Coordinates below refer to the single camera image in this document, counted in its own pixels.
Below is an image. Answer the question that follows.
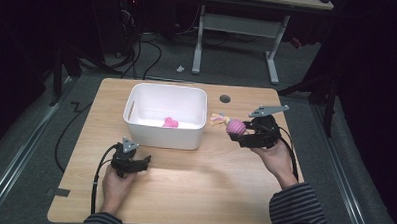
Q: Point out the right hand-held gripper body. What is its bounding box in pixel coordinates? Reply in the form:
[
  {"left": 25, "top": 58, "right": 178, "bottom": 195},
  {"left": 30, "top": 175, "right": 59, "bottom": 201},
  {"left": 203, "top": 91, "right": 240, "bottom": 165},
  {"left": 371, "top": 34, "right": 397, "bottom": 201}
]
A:
[{"left": 238, "top": 102, "right": 291, "bottom": 151}]

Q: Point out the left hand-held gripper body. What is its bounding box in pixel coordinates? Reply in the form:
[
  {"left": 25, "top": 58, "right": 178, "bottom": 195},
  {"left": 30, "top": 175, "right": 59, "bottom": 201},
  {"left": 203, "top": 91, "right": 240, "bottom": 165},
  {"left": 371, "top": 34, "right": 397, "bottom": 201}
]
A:
[{"left": 109, "top": 136, "right": 141, "bottom": 180}]

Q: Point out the pink ball rope toy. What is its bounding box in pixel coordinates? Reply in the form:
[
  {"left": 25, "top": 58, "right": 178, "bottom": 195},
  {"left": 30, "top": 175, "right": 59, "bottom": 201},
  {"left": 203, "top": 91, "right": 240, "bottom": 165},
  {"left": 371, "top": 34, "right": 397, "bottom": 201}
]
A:
[{"left": 209, "top": 112, "right": 248, "bottom": 137}]

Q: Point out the pink bone toy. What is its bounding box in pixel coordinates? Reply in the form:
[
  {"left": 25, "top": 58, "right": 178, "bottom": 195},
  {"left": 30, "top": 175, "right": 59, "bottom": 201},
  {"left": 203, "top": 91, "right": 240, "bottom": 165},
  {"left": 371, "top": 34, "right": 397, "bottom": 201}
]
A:
[{"left": 161, "top": 116, "right": 180, "bottom": 129}]

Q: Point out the white plastic bin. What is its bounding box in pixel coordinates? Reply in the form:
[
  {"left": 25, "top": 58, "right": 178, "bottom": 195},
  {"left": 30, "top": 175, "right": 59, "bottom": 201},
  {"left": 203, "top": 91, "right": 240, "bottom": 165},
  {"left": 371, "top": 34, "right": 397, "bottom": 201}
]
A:
[{"left": 121, "top": 81, "right": 209, "bottom": 151}]

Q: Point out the person's left hand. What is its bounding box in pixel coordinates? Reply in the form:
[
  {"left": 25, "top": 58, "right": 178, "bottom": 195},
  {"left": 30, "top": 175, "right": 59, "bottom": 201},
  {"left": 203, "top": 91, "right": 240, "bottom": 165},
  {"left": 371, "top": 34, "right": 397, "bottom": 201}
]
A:
[{"left": 100, "top": 164, "right": 138, "bottom": 217}]

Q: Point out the person's right hand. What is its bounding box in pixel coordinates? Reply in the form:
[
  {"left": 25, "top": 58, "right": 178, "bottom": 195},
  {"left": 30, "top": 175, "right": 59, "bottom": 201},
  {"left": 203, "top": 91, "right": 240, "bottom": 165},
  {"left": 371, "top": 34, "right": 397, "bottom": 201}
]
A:
[{"left": 249, "top": 138, "right": 301, "bottom": 192}]

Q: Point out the black metal stand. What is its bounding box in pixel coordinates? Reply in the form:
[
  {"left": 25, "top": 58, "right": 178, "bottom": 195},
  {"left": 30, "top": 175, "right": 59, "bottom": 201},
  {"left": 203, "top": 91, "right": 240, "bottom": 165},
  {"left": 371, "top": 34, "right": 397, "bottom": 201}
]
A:
[
  {"left": 276, "top": 59, "right": 343, "bottom": 139},
  {"left": 49, "top": 45, "right": 84, "bottom": 108}
]

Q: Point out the white-framed wooden desk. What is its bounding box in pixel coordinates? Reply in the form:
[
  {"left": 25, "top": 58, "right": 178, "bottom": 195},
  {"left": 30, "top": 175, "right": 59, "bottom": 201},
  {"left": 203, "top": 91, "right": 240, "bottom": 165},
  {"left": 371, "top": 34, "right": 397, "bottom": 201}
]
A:
[{"left": 190, "top": 0, "right": 335, "bottom": 88}]

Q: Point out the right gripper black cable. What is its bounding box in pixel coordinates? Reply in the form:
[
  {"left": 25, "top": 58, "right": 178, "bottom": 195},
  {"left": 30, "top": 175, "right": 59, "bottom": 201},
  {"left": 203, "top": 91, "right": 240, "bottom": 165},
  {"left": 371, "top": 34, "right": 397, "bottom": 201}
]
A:
[{"left": 255, "top": 123, "right": 302, "bottom": 183}]

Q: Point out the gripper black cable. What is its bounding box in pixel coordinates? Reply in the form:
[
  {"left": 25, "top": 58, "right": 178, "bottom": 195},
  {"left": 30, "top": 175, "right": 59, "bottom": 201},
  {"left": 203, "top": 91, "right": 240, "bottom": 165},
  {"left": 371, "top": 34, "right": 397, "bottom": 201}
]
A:
[
  {"left": 89, "top": 142, "right": 119, "bottom": 217},
  {"left": 255, "top": 123, "right": 302, "bottom": 183}
]

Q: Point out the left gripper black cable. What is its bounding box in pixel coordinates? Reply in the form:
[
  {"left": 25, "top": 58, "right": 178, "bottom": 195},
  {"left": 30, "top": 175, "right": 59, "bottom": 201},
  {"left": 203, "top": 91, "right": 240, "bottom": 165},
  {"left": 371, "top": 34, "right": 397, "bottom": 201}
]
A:
[{"left": 89, "top": 142, "right": 119, "bottom": 217}]

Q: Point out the black floor cable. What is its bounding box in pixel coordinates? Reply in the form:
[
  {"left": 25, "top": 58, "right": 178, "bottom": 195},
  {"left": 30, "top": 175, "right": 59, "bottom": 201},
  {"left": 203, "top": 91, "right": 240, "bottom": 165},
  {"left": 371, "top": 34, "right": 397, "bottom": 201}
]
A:
[{"left": 53, "top": 100, "right": 93, "bottom": 174}]

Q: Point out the metal floor rail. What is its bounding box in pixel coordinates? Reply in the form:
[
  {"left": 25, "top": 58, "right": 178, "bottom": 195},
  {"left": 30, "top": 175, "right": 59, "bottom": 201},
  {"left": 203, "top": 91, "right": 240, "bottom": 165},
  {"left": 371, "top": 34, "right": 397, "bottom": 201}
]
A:
[
  {"left": 306, "top": 104, "right": 377, "bottom": 224},
  {"left": 0, "top": 74, "right": 76, "bottom": 224}
]

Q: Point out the bundle of black cables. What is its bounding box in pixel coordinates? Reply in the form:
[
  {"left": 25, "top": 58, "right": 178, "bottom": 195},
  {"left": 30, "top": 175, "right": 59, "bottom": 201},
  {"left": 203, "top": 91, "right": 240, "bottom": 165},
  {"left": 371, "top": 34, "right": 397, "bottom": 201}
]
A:
[{"left": 116, "top": 0, "right": 165, "bottom": 81}]

